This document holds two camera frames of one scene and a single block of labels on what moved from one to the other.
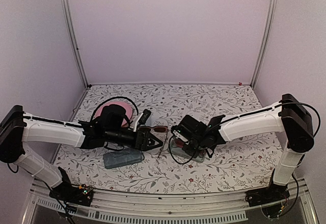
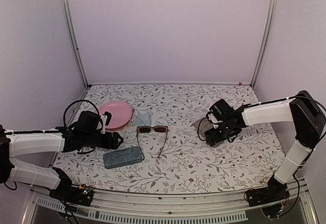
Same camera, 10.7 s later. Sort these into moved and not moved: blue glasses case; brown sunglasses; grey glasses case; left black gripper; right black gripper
Moved: grey glasses case; right black gripper; left black gripper
Not moved: blue glasses case; brown sunglasses
